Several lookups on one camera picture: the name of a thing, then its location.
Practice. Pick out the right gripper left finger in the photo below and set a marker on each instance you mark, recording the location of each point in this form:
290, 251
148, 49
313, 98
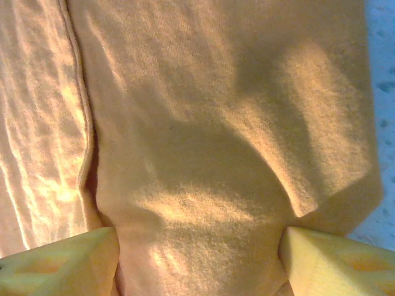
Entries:
58, 268

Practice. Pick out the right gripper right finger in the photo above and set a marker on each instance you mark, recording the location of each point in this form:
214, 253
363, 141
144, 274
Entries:
336, 268

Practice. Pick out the yellow t-shirt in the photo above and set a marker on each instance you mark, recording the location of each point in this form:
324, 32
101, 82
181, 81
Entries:
197, 123

